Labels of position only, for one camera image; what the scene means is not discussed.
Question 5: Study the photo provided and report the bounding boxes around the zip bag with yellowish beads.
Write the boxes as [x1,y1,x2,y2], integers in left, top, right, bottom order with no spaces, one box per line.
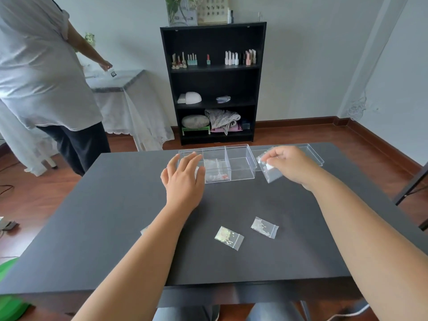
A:
[214,226,245,251]

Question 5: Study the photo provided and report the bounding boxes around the small nail decorations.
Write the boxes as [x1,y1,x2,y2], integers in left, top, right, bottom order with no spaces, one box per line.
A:
[204,159,230,183]

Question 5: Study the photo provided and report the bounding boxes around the nail colour display board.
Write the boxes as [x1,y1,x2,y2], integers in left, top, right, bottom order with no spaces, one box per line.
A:
[196,0,230,26]

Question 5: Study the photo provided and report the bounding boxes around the person's left forearm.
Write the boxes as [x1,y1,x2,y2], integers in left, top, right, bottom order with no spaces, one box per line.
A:
[72,201,203,321]

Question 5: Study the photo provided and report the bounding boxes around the row of white nail bottles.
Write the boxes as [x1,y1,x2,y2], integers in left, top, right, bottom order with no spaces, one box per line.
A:
[224,49,257,66]

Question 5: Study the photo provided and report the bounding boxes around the glass vase with white flowers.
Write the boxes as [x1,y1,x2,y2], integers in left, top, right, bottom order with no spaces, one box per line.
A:
[165,0,198,27]

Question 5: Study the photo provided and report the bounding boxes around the grey crumpled towel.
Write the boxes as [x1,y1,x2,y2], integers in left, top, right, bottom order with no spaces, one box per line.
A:
[204,109,241,136]

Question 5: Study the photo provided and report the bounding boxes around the green plastic object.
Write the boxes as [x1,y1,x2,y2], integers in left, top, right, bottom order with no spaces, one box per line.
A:
[0,257,31,321]

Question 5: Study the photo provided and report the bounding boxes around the grey foot pedal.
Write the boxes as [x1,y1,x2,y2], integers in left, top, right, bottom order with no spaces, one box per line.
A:
[0,216,19,232]

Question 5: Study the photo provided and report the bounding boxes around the clear acrylic compartment box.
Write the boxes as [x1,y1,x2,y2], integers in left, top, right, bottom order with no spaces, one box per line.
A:
[178,144,258,184]

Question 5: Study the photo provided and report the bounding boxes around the white floor cable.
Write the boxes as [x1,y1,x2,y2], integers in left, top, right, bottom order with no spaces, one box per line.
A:
[334,302,370,321]

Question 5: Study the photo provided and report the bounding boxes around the white lace tablecloth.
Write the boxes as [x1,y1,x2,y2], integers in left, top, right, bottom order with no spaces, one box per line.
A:
[0,69,175,176]

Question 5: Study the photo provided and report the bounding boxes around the person's right forearm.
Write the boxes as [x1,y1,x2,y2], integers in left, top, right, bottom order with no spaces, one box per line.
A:
[302,170,428,321]

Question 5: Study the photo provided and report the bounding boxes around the person's jeans legs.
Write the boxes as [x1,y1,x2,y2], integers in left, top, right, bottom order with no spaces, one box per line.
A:
[152,300,305,321]

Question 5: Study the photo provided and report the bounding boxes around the black metal furniture frame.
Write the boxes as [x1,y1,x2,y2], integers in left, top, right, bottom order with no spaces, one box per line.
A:
[393,162,428,232]

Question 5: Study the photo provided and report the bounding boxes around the white nail lamp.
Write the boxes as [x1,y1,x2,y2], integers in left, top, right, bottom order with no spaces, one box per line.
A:
[177,92,203,105]

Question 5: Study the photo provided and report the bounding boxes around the white coiled wall cable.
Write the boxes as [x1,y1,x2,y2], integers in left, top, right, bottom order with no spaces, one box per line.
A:
[346,92,369,121]

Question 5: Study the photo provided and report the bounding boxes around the person's right hand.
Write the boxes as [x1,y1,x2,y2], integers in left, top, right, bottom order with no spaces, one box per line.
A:
[259,146,326,191]

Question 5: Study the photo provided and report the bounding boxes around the grey oval hand cushion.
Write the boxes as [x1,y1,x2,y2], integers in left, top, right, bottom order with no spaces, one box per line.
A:
[181,114,210,129]

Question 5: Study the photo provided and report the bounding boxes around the black bookshelf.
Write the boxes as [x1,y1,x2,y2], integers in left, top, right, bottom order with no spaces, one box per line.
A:
[160,22,267,146]

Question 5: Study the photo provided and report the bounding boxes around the zip bag with white beads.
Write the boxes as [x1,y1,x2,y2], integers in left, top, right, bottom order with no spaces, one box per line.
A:
[251,217,279,240]

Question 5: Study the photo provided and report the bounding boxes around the clear acrylic box lid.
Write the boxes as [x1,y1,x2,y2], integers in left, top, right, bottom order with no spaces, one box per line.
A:
[249,144,325,171]

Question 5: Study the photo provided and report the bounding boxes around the pink flat item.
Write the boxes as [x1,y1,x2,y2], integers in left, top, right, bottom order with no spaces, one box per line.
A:
[211,123,243,134]

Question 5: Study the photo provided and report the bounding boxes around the person's left hand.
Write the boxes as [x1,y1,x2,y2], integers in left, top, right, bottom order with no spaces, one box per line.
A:
[160,152,206,211]

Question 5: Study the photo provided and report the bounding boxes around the row of pastel nail bottles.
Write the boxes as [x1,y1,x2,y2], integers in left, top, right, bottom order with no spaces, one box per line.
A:
[171,51,198,70]

